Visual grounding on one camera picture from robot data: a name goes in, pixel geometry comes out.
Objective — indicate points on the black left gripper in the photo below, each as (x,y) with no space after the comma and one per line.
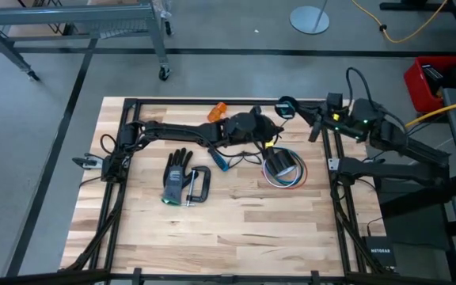
(267,126)

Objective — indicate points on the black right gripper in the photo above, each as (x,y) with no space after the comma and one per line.
(333,118)

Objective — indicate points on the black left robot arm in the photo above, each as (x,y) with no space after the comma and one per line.
(180,132)

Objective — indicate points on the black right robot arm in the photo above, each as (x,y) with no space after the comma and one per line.
(406,146)

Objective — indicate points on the clear safety glasses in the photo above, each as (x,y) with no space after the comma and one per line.
(251,158)

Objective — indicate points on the black and blue screwdriver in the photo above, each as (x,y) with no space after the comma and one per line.
(219,160)

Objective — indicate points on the black C-clamp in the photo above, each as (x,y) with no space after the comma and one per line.
(204,182)

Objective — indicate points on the round grey floor stand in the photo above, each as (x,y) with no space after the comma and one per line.
(309,20)

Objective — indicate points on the red plastic bin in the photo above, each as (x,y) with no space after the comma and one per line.
(414,91)

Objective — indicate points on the black and grey work glove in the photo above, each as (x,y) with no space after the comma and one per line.
(176,178)

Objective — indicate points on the black device box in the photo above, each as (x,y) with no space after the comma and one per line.
(432,79)

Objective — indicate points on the grey metal cart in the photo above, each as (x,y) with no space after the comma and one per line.
(73,16)

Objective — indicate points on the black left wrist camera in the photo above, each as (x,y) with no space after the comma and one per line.
(256,110)

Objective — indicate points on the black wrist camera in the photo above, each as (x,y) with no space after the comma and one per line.
(256,110)
(335,100)

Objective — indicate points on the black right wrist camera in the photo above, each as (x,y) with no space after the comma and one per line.
(335,100)

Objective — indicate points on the black duct tape roll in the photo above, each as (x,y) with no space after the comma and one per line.
(281,162)

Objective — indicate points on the silver frame bracket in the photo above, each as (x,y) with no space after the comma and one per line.
(87,162)
(333,164)

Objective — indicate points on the black Netgear switch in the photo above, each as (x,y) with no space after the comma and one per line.
(378,251)

